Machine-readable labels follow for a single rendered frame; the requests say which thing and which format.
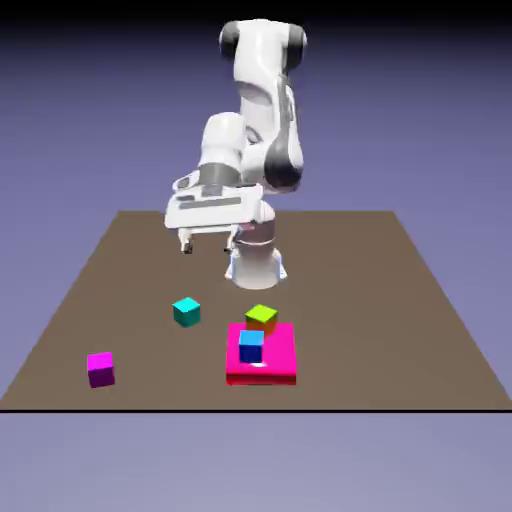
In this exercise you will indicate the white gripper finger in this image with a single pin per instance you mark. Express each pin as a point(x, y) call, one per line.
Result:
point(186, 241)
point(229, 243)

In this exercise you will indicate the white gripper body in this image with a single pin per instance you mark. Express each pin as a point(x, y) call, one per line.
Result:
point(212, 212)

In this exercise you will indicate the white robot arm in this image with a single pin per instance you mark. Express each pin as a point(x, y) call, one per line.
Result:
point(260, 120)

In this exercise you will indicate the small teal cube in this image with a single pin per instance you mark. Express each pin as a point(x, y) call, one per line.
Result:
point(186, 312)

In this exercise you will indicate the small lime green cube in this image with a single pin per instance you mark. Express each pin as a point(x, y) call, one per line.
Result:
point(260, 316)

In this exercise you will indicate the small blue cube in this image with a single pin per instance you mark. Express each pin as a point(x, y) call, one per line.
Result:
point(251, 346)

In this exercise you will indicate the small magenta cube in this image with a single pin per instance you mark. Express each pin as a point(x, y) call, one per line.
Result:
point(100, 370)

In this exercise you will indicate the large pink box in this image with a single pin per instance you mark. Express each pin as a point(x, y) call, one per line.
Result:
point(280, 356)

